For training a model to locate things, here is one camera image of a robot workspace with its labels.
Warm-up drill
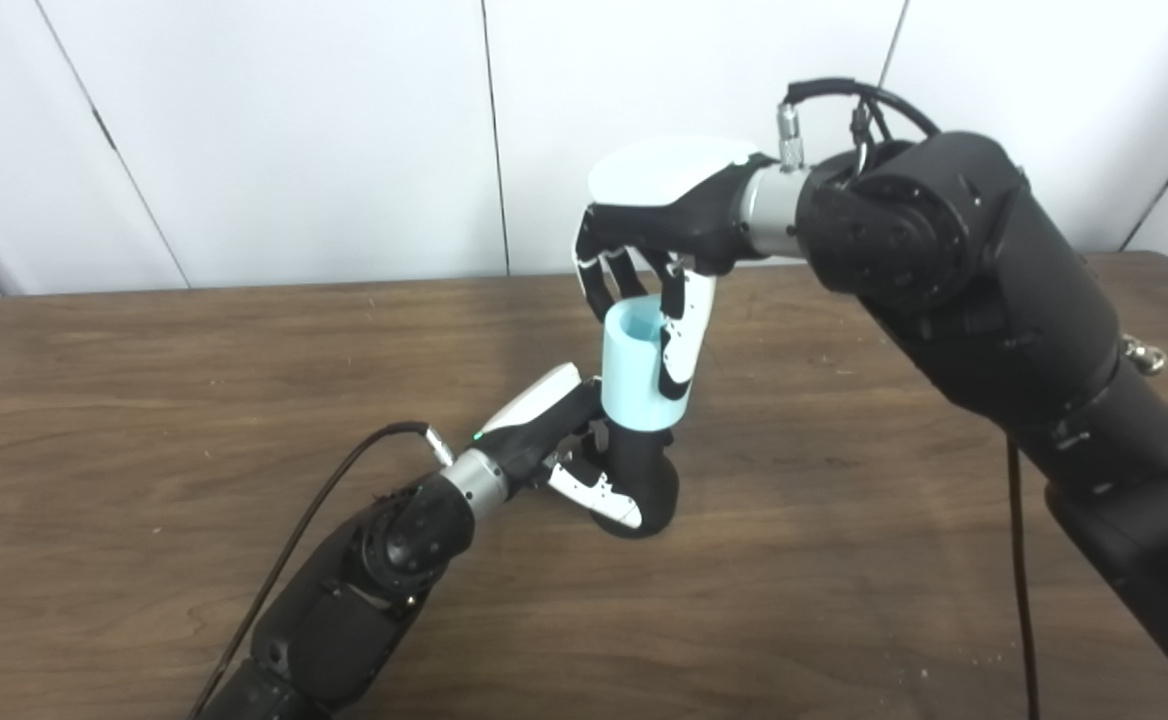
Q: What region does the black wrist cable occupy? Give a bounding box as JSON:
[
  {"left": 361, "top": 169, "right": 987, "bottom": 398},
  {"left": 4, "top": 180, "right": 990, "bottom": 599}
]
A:
[
  {"left": 184, "top": 421, "right": 455, "bottom": 720},
  {"left": 777, "top": 78, "right": 1042, "bottom": 720}
]

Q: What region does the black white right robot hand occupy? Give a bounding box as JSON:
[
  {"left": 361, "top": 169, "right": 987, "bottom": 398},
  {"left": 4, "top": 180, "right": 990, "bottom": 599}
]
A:
[{"left": 572, "top": 135, "right": 780, "bottom": 401}]

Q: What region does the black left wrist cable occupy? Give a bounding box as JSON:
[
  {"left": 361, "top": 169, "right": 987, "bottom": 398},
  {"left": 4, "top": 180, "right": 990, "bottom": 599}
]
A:
[{"left": 184, "top": 421, "right": 455, "bottom": 720}]

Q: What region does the black funnel-shaped nozzle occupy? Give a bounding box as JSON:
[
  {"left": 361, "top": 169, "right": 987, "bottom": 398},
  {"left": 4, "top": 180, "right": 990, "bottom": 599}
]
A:
[{"left": 589, "top": 420, "right": 680, "bottom": 540}]

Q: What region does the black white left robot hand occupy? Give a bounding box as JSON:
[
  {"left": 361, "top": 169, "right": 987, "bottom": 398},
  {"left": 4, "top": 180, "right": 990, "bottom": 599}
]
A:
[{"left": 471, "top": 362, "right": 680, "bottom": 531}]

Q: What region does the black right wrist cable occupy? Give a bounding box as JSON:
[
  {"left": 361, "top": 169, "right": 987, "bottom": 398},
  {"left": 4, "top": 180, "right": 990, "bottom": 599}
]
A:
[{"left": 777, "top": 78, "right": 1042, "bottom": 720}]

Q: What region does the light-blue short hose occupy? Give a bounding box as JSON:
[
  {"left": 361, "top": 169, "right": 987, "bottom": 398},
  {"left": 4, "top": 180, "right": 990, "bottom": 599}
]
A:
[{"left": 601, "top": 295, "right": 695, "bottom": 431}]

